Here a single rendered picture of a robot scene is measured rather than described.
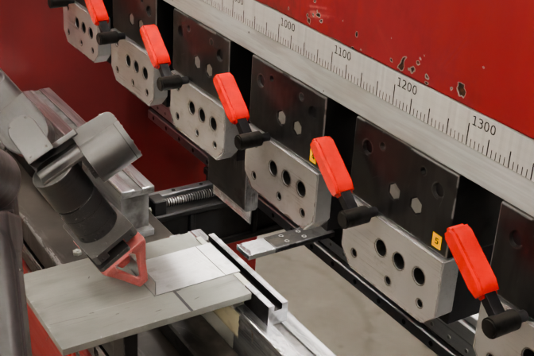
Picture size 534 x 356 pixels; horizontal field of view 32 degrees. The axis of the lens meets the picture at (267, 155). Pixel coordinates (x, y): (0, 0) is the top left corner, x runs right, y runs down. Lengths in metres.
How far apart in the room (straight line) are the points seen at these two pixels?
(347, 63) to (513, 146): 0.23
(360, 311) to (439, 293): 2.15
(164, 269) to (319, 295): 1.82
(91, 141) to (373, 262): 0.39
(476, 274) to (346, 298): 2.31
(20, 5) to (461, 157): 1.32
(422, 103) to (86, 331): 0.54
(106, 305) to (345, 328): 1.78
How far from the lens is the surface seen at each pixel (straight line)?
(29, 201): 1.76
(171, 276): 1.29
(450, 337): 1.34
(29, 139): 1.14
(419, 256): 0.90
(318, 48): 0.98
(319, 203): 1.03
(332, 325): 2.96
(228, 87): 1.09
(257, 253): 1.34
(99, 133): 1.16
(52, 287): 1.28
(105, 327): 1.20
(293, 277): 3.17
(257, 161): 1.11
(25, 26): 2.01
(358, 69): 0.93
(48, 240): 1.63
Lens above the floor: 1.69
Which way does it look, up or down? 25 degrees down
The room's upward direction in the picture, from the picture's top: 3 degrees clockwise
